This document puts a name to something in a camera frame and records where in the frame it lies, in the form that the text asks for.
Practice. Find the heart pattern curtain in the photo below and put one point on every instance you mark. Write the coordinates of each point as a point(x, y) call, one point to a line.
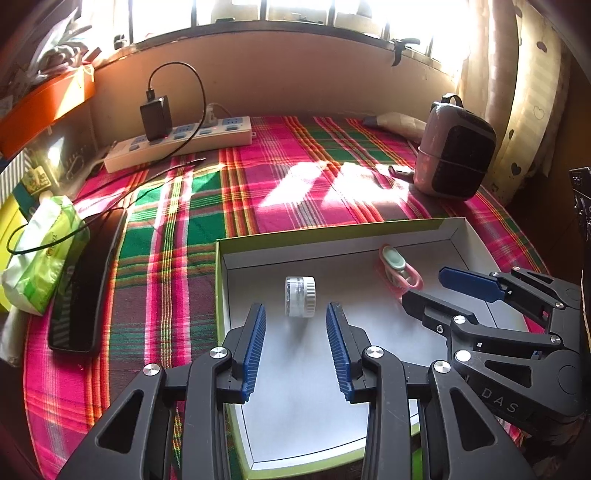
point(516, 77)

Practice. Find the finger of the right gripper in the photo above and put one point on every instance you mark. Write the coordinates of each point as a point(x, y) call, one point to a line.
point(438, 313)
point(537, 296)

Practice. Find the white power strip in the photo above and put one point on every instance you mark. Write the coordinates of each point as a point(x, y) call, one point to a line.
point(186, 139)

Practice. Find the window latch handle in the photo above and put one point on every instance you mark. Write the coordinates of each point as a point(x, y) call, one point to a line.
point(400, 46)

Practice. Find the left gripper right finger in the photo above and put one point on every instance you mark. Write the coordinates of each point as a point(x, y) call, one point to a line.
point(460, 437)

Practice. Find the black tablet phone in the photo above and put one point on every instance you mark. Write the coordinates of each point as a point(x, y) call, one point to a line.
point(77, 312)

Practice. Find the black charger adapter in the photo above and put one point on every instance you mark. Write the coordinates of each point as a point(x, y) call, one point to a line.
point(155, 115)

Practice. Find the green tissue pack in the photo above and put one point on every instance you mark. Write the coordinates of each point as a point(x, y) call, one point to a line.
point(38, 254)

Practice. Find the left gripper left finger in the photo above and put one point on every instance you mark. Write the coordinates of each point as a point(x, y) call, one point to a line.
point(133, 438)

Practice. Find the grey portable space heater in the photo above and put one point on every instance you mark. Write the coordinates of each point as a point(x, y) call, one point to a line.
point(454, 154)

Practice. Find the green white shallow box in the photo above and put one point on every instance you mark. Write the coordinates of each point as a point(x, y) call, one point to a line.
point(297, 420)

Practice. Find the plaid pink green bedsheet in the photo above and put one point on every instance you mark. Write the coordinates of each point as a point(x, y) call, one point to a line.
point(159, 303)

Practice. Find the yellow green box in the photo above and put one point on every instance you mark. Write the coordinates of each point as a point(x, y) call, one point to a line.
point(19, 200)

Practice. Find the pink clip with green pad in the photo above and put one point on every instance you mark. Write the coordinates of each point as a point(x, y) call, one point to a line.
point(400, 274)

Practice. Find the orange tray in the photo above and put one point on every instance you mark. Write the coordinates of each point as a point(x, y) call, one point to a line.
point(43, 106)

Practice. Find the white tape roll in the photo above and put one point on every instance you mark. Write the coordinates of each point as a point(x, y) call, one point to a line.
point(301, 296)

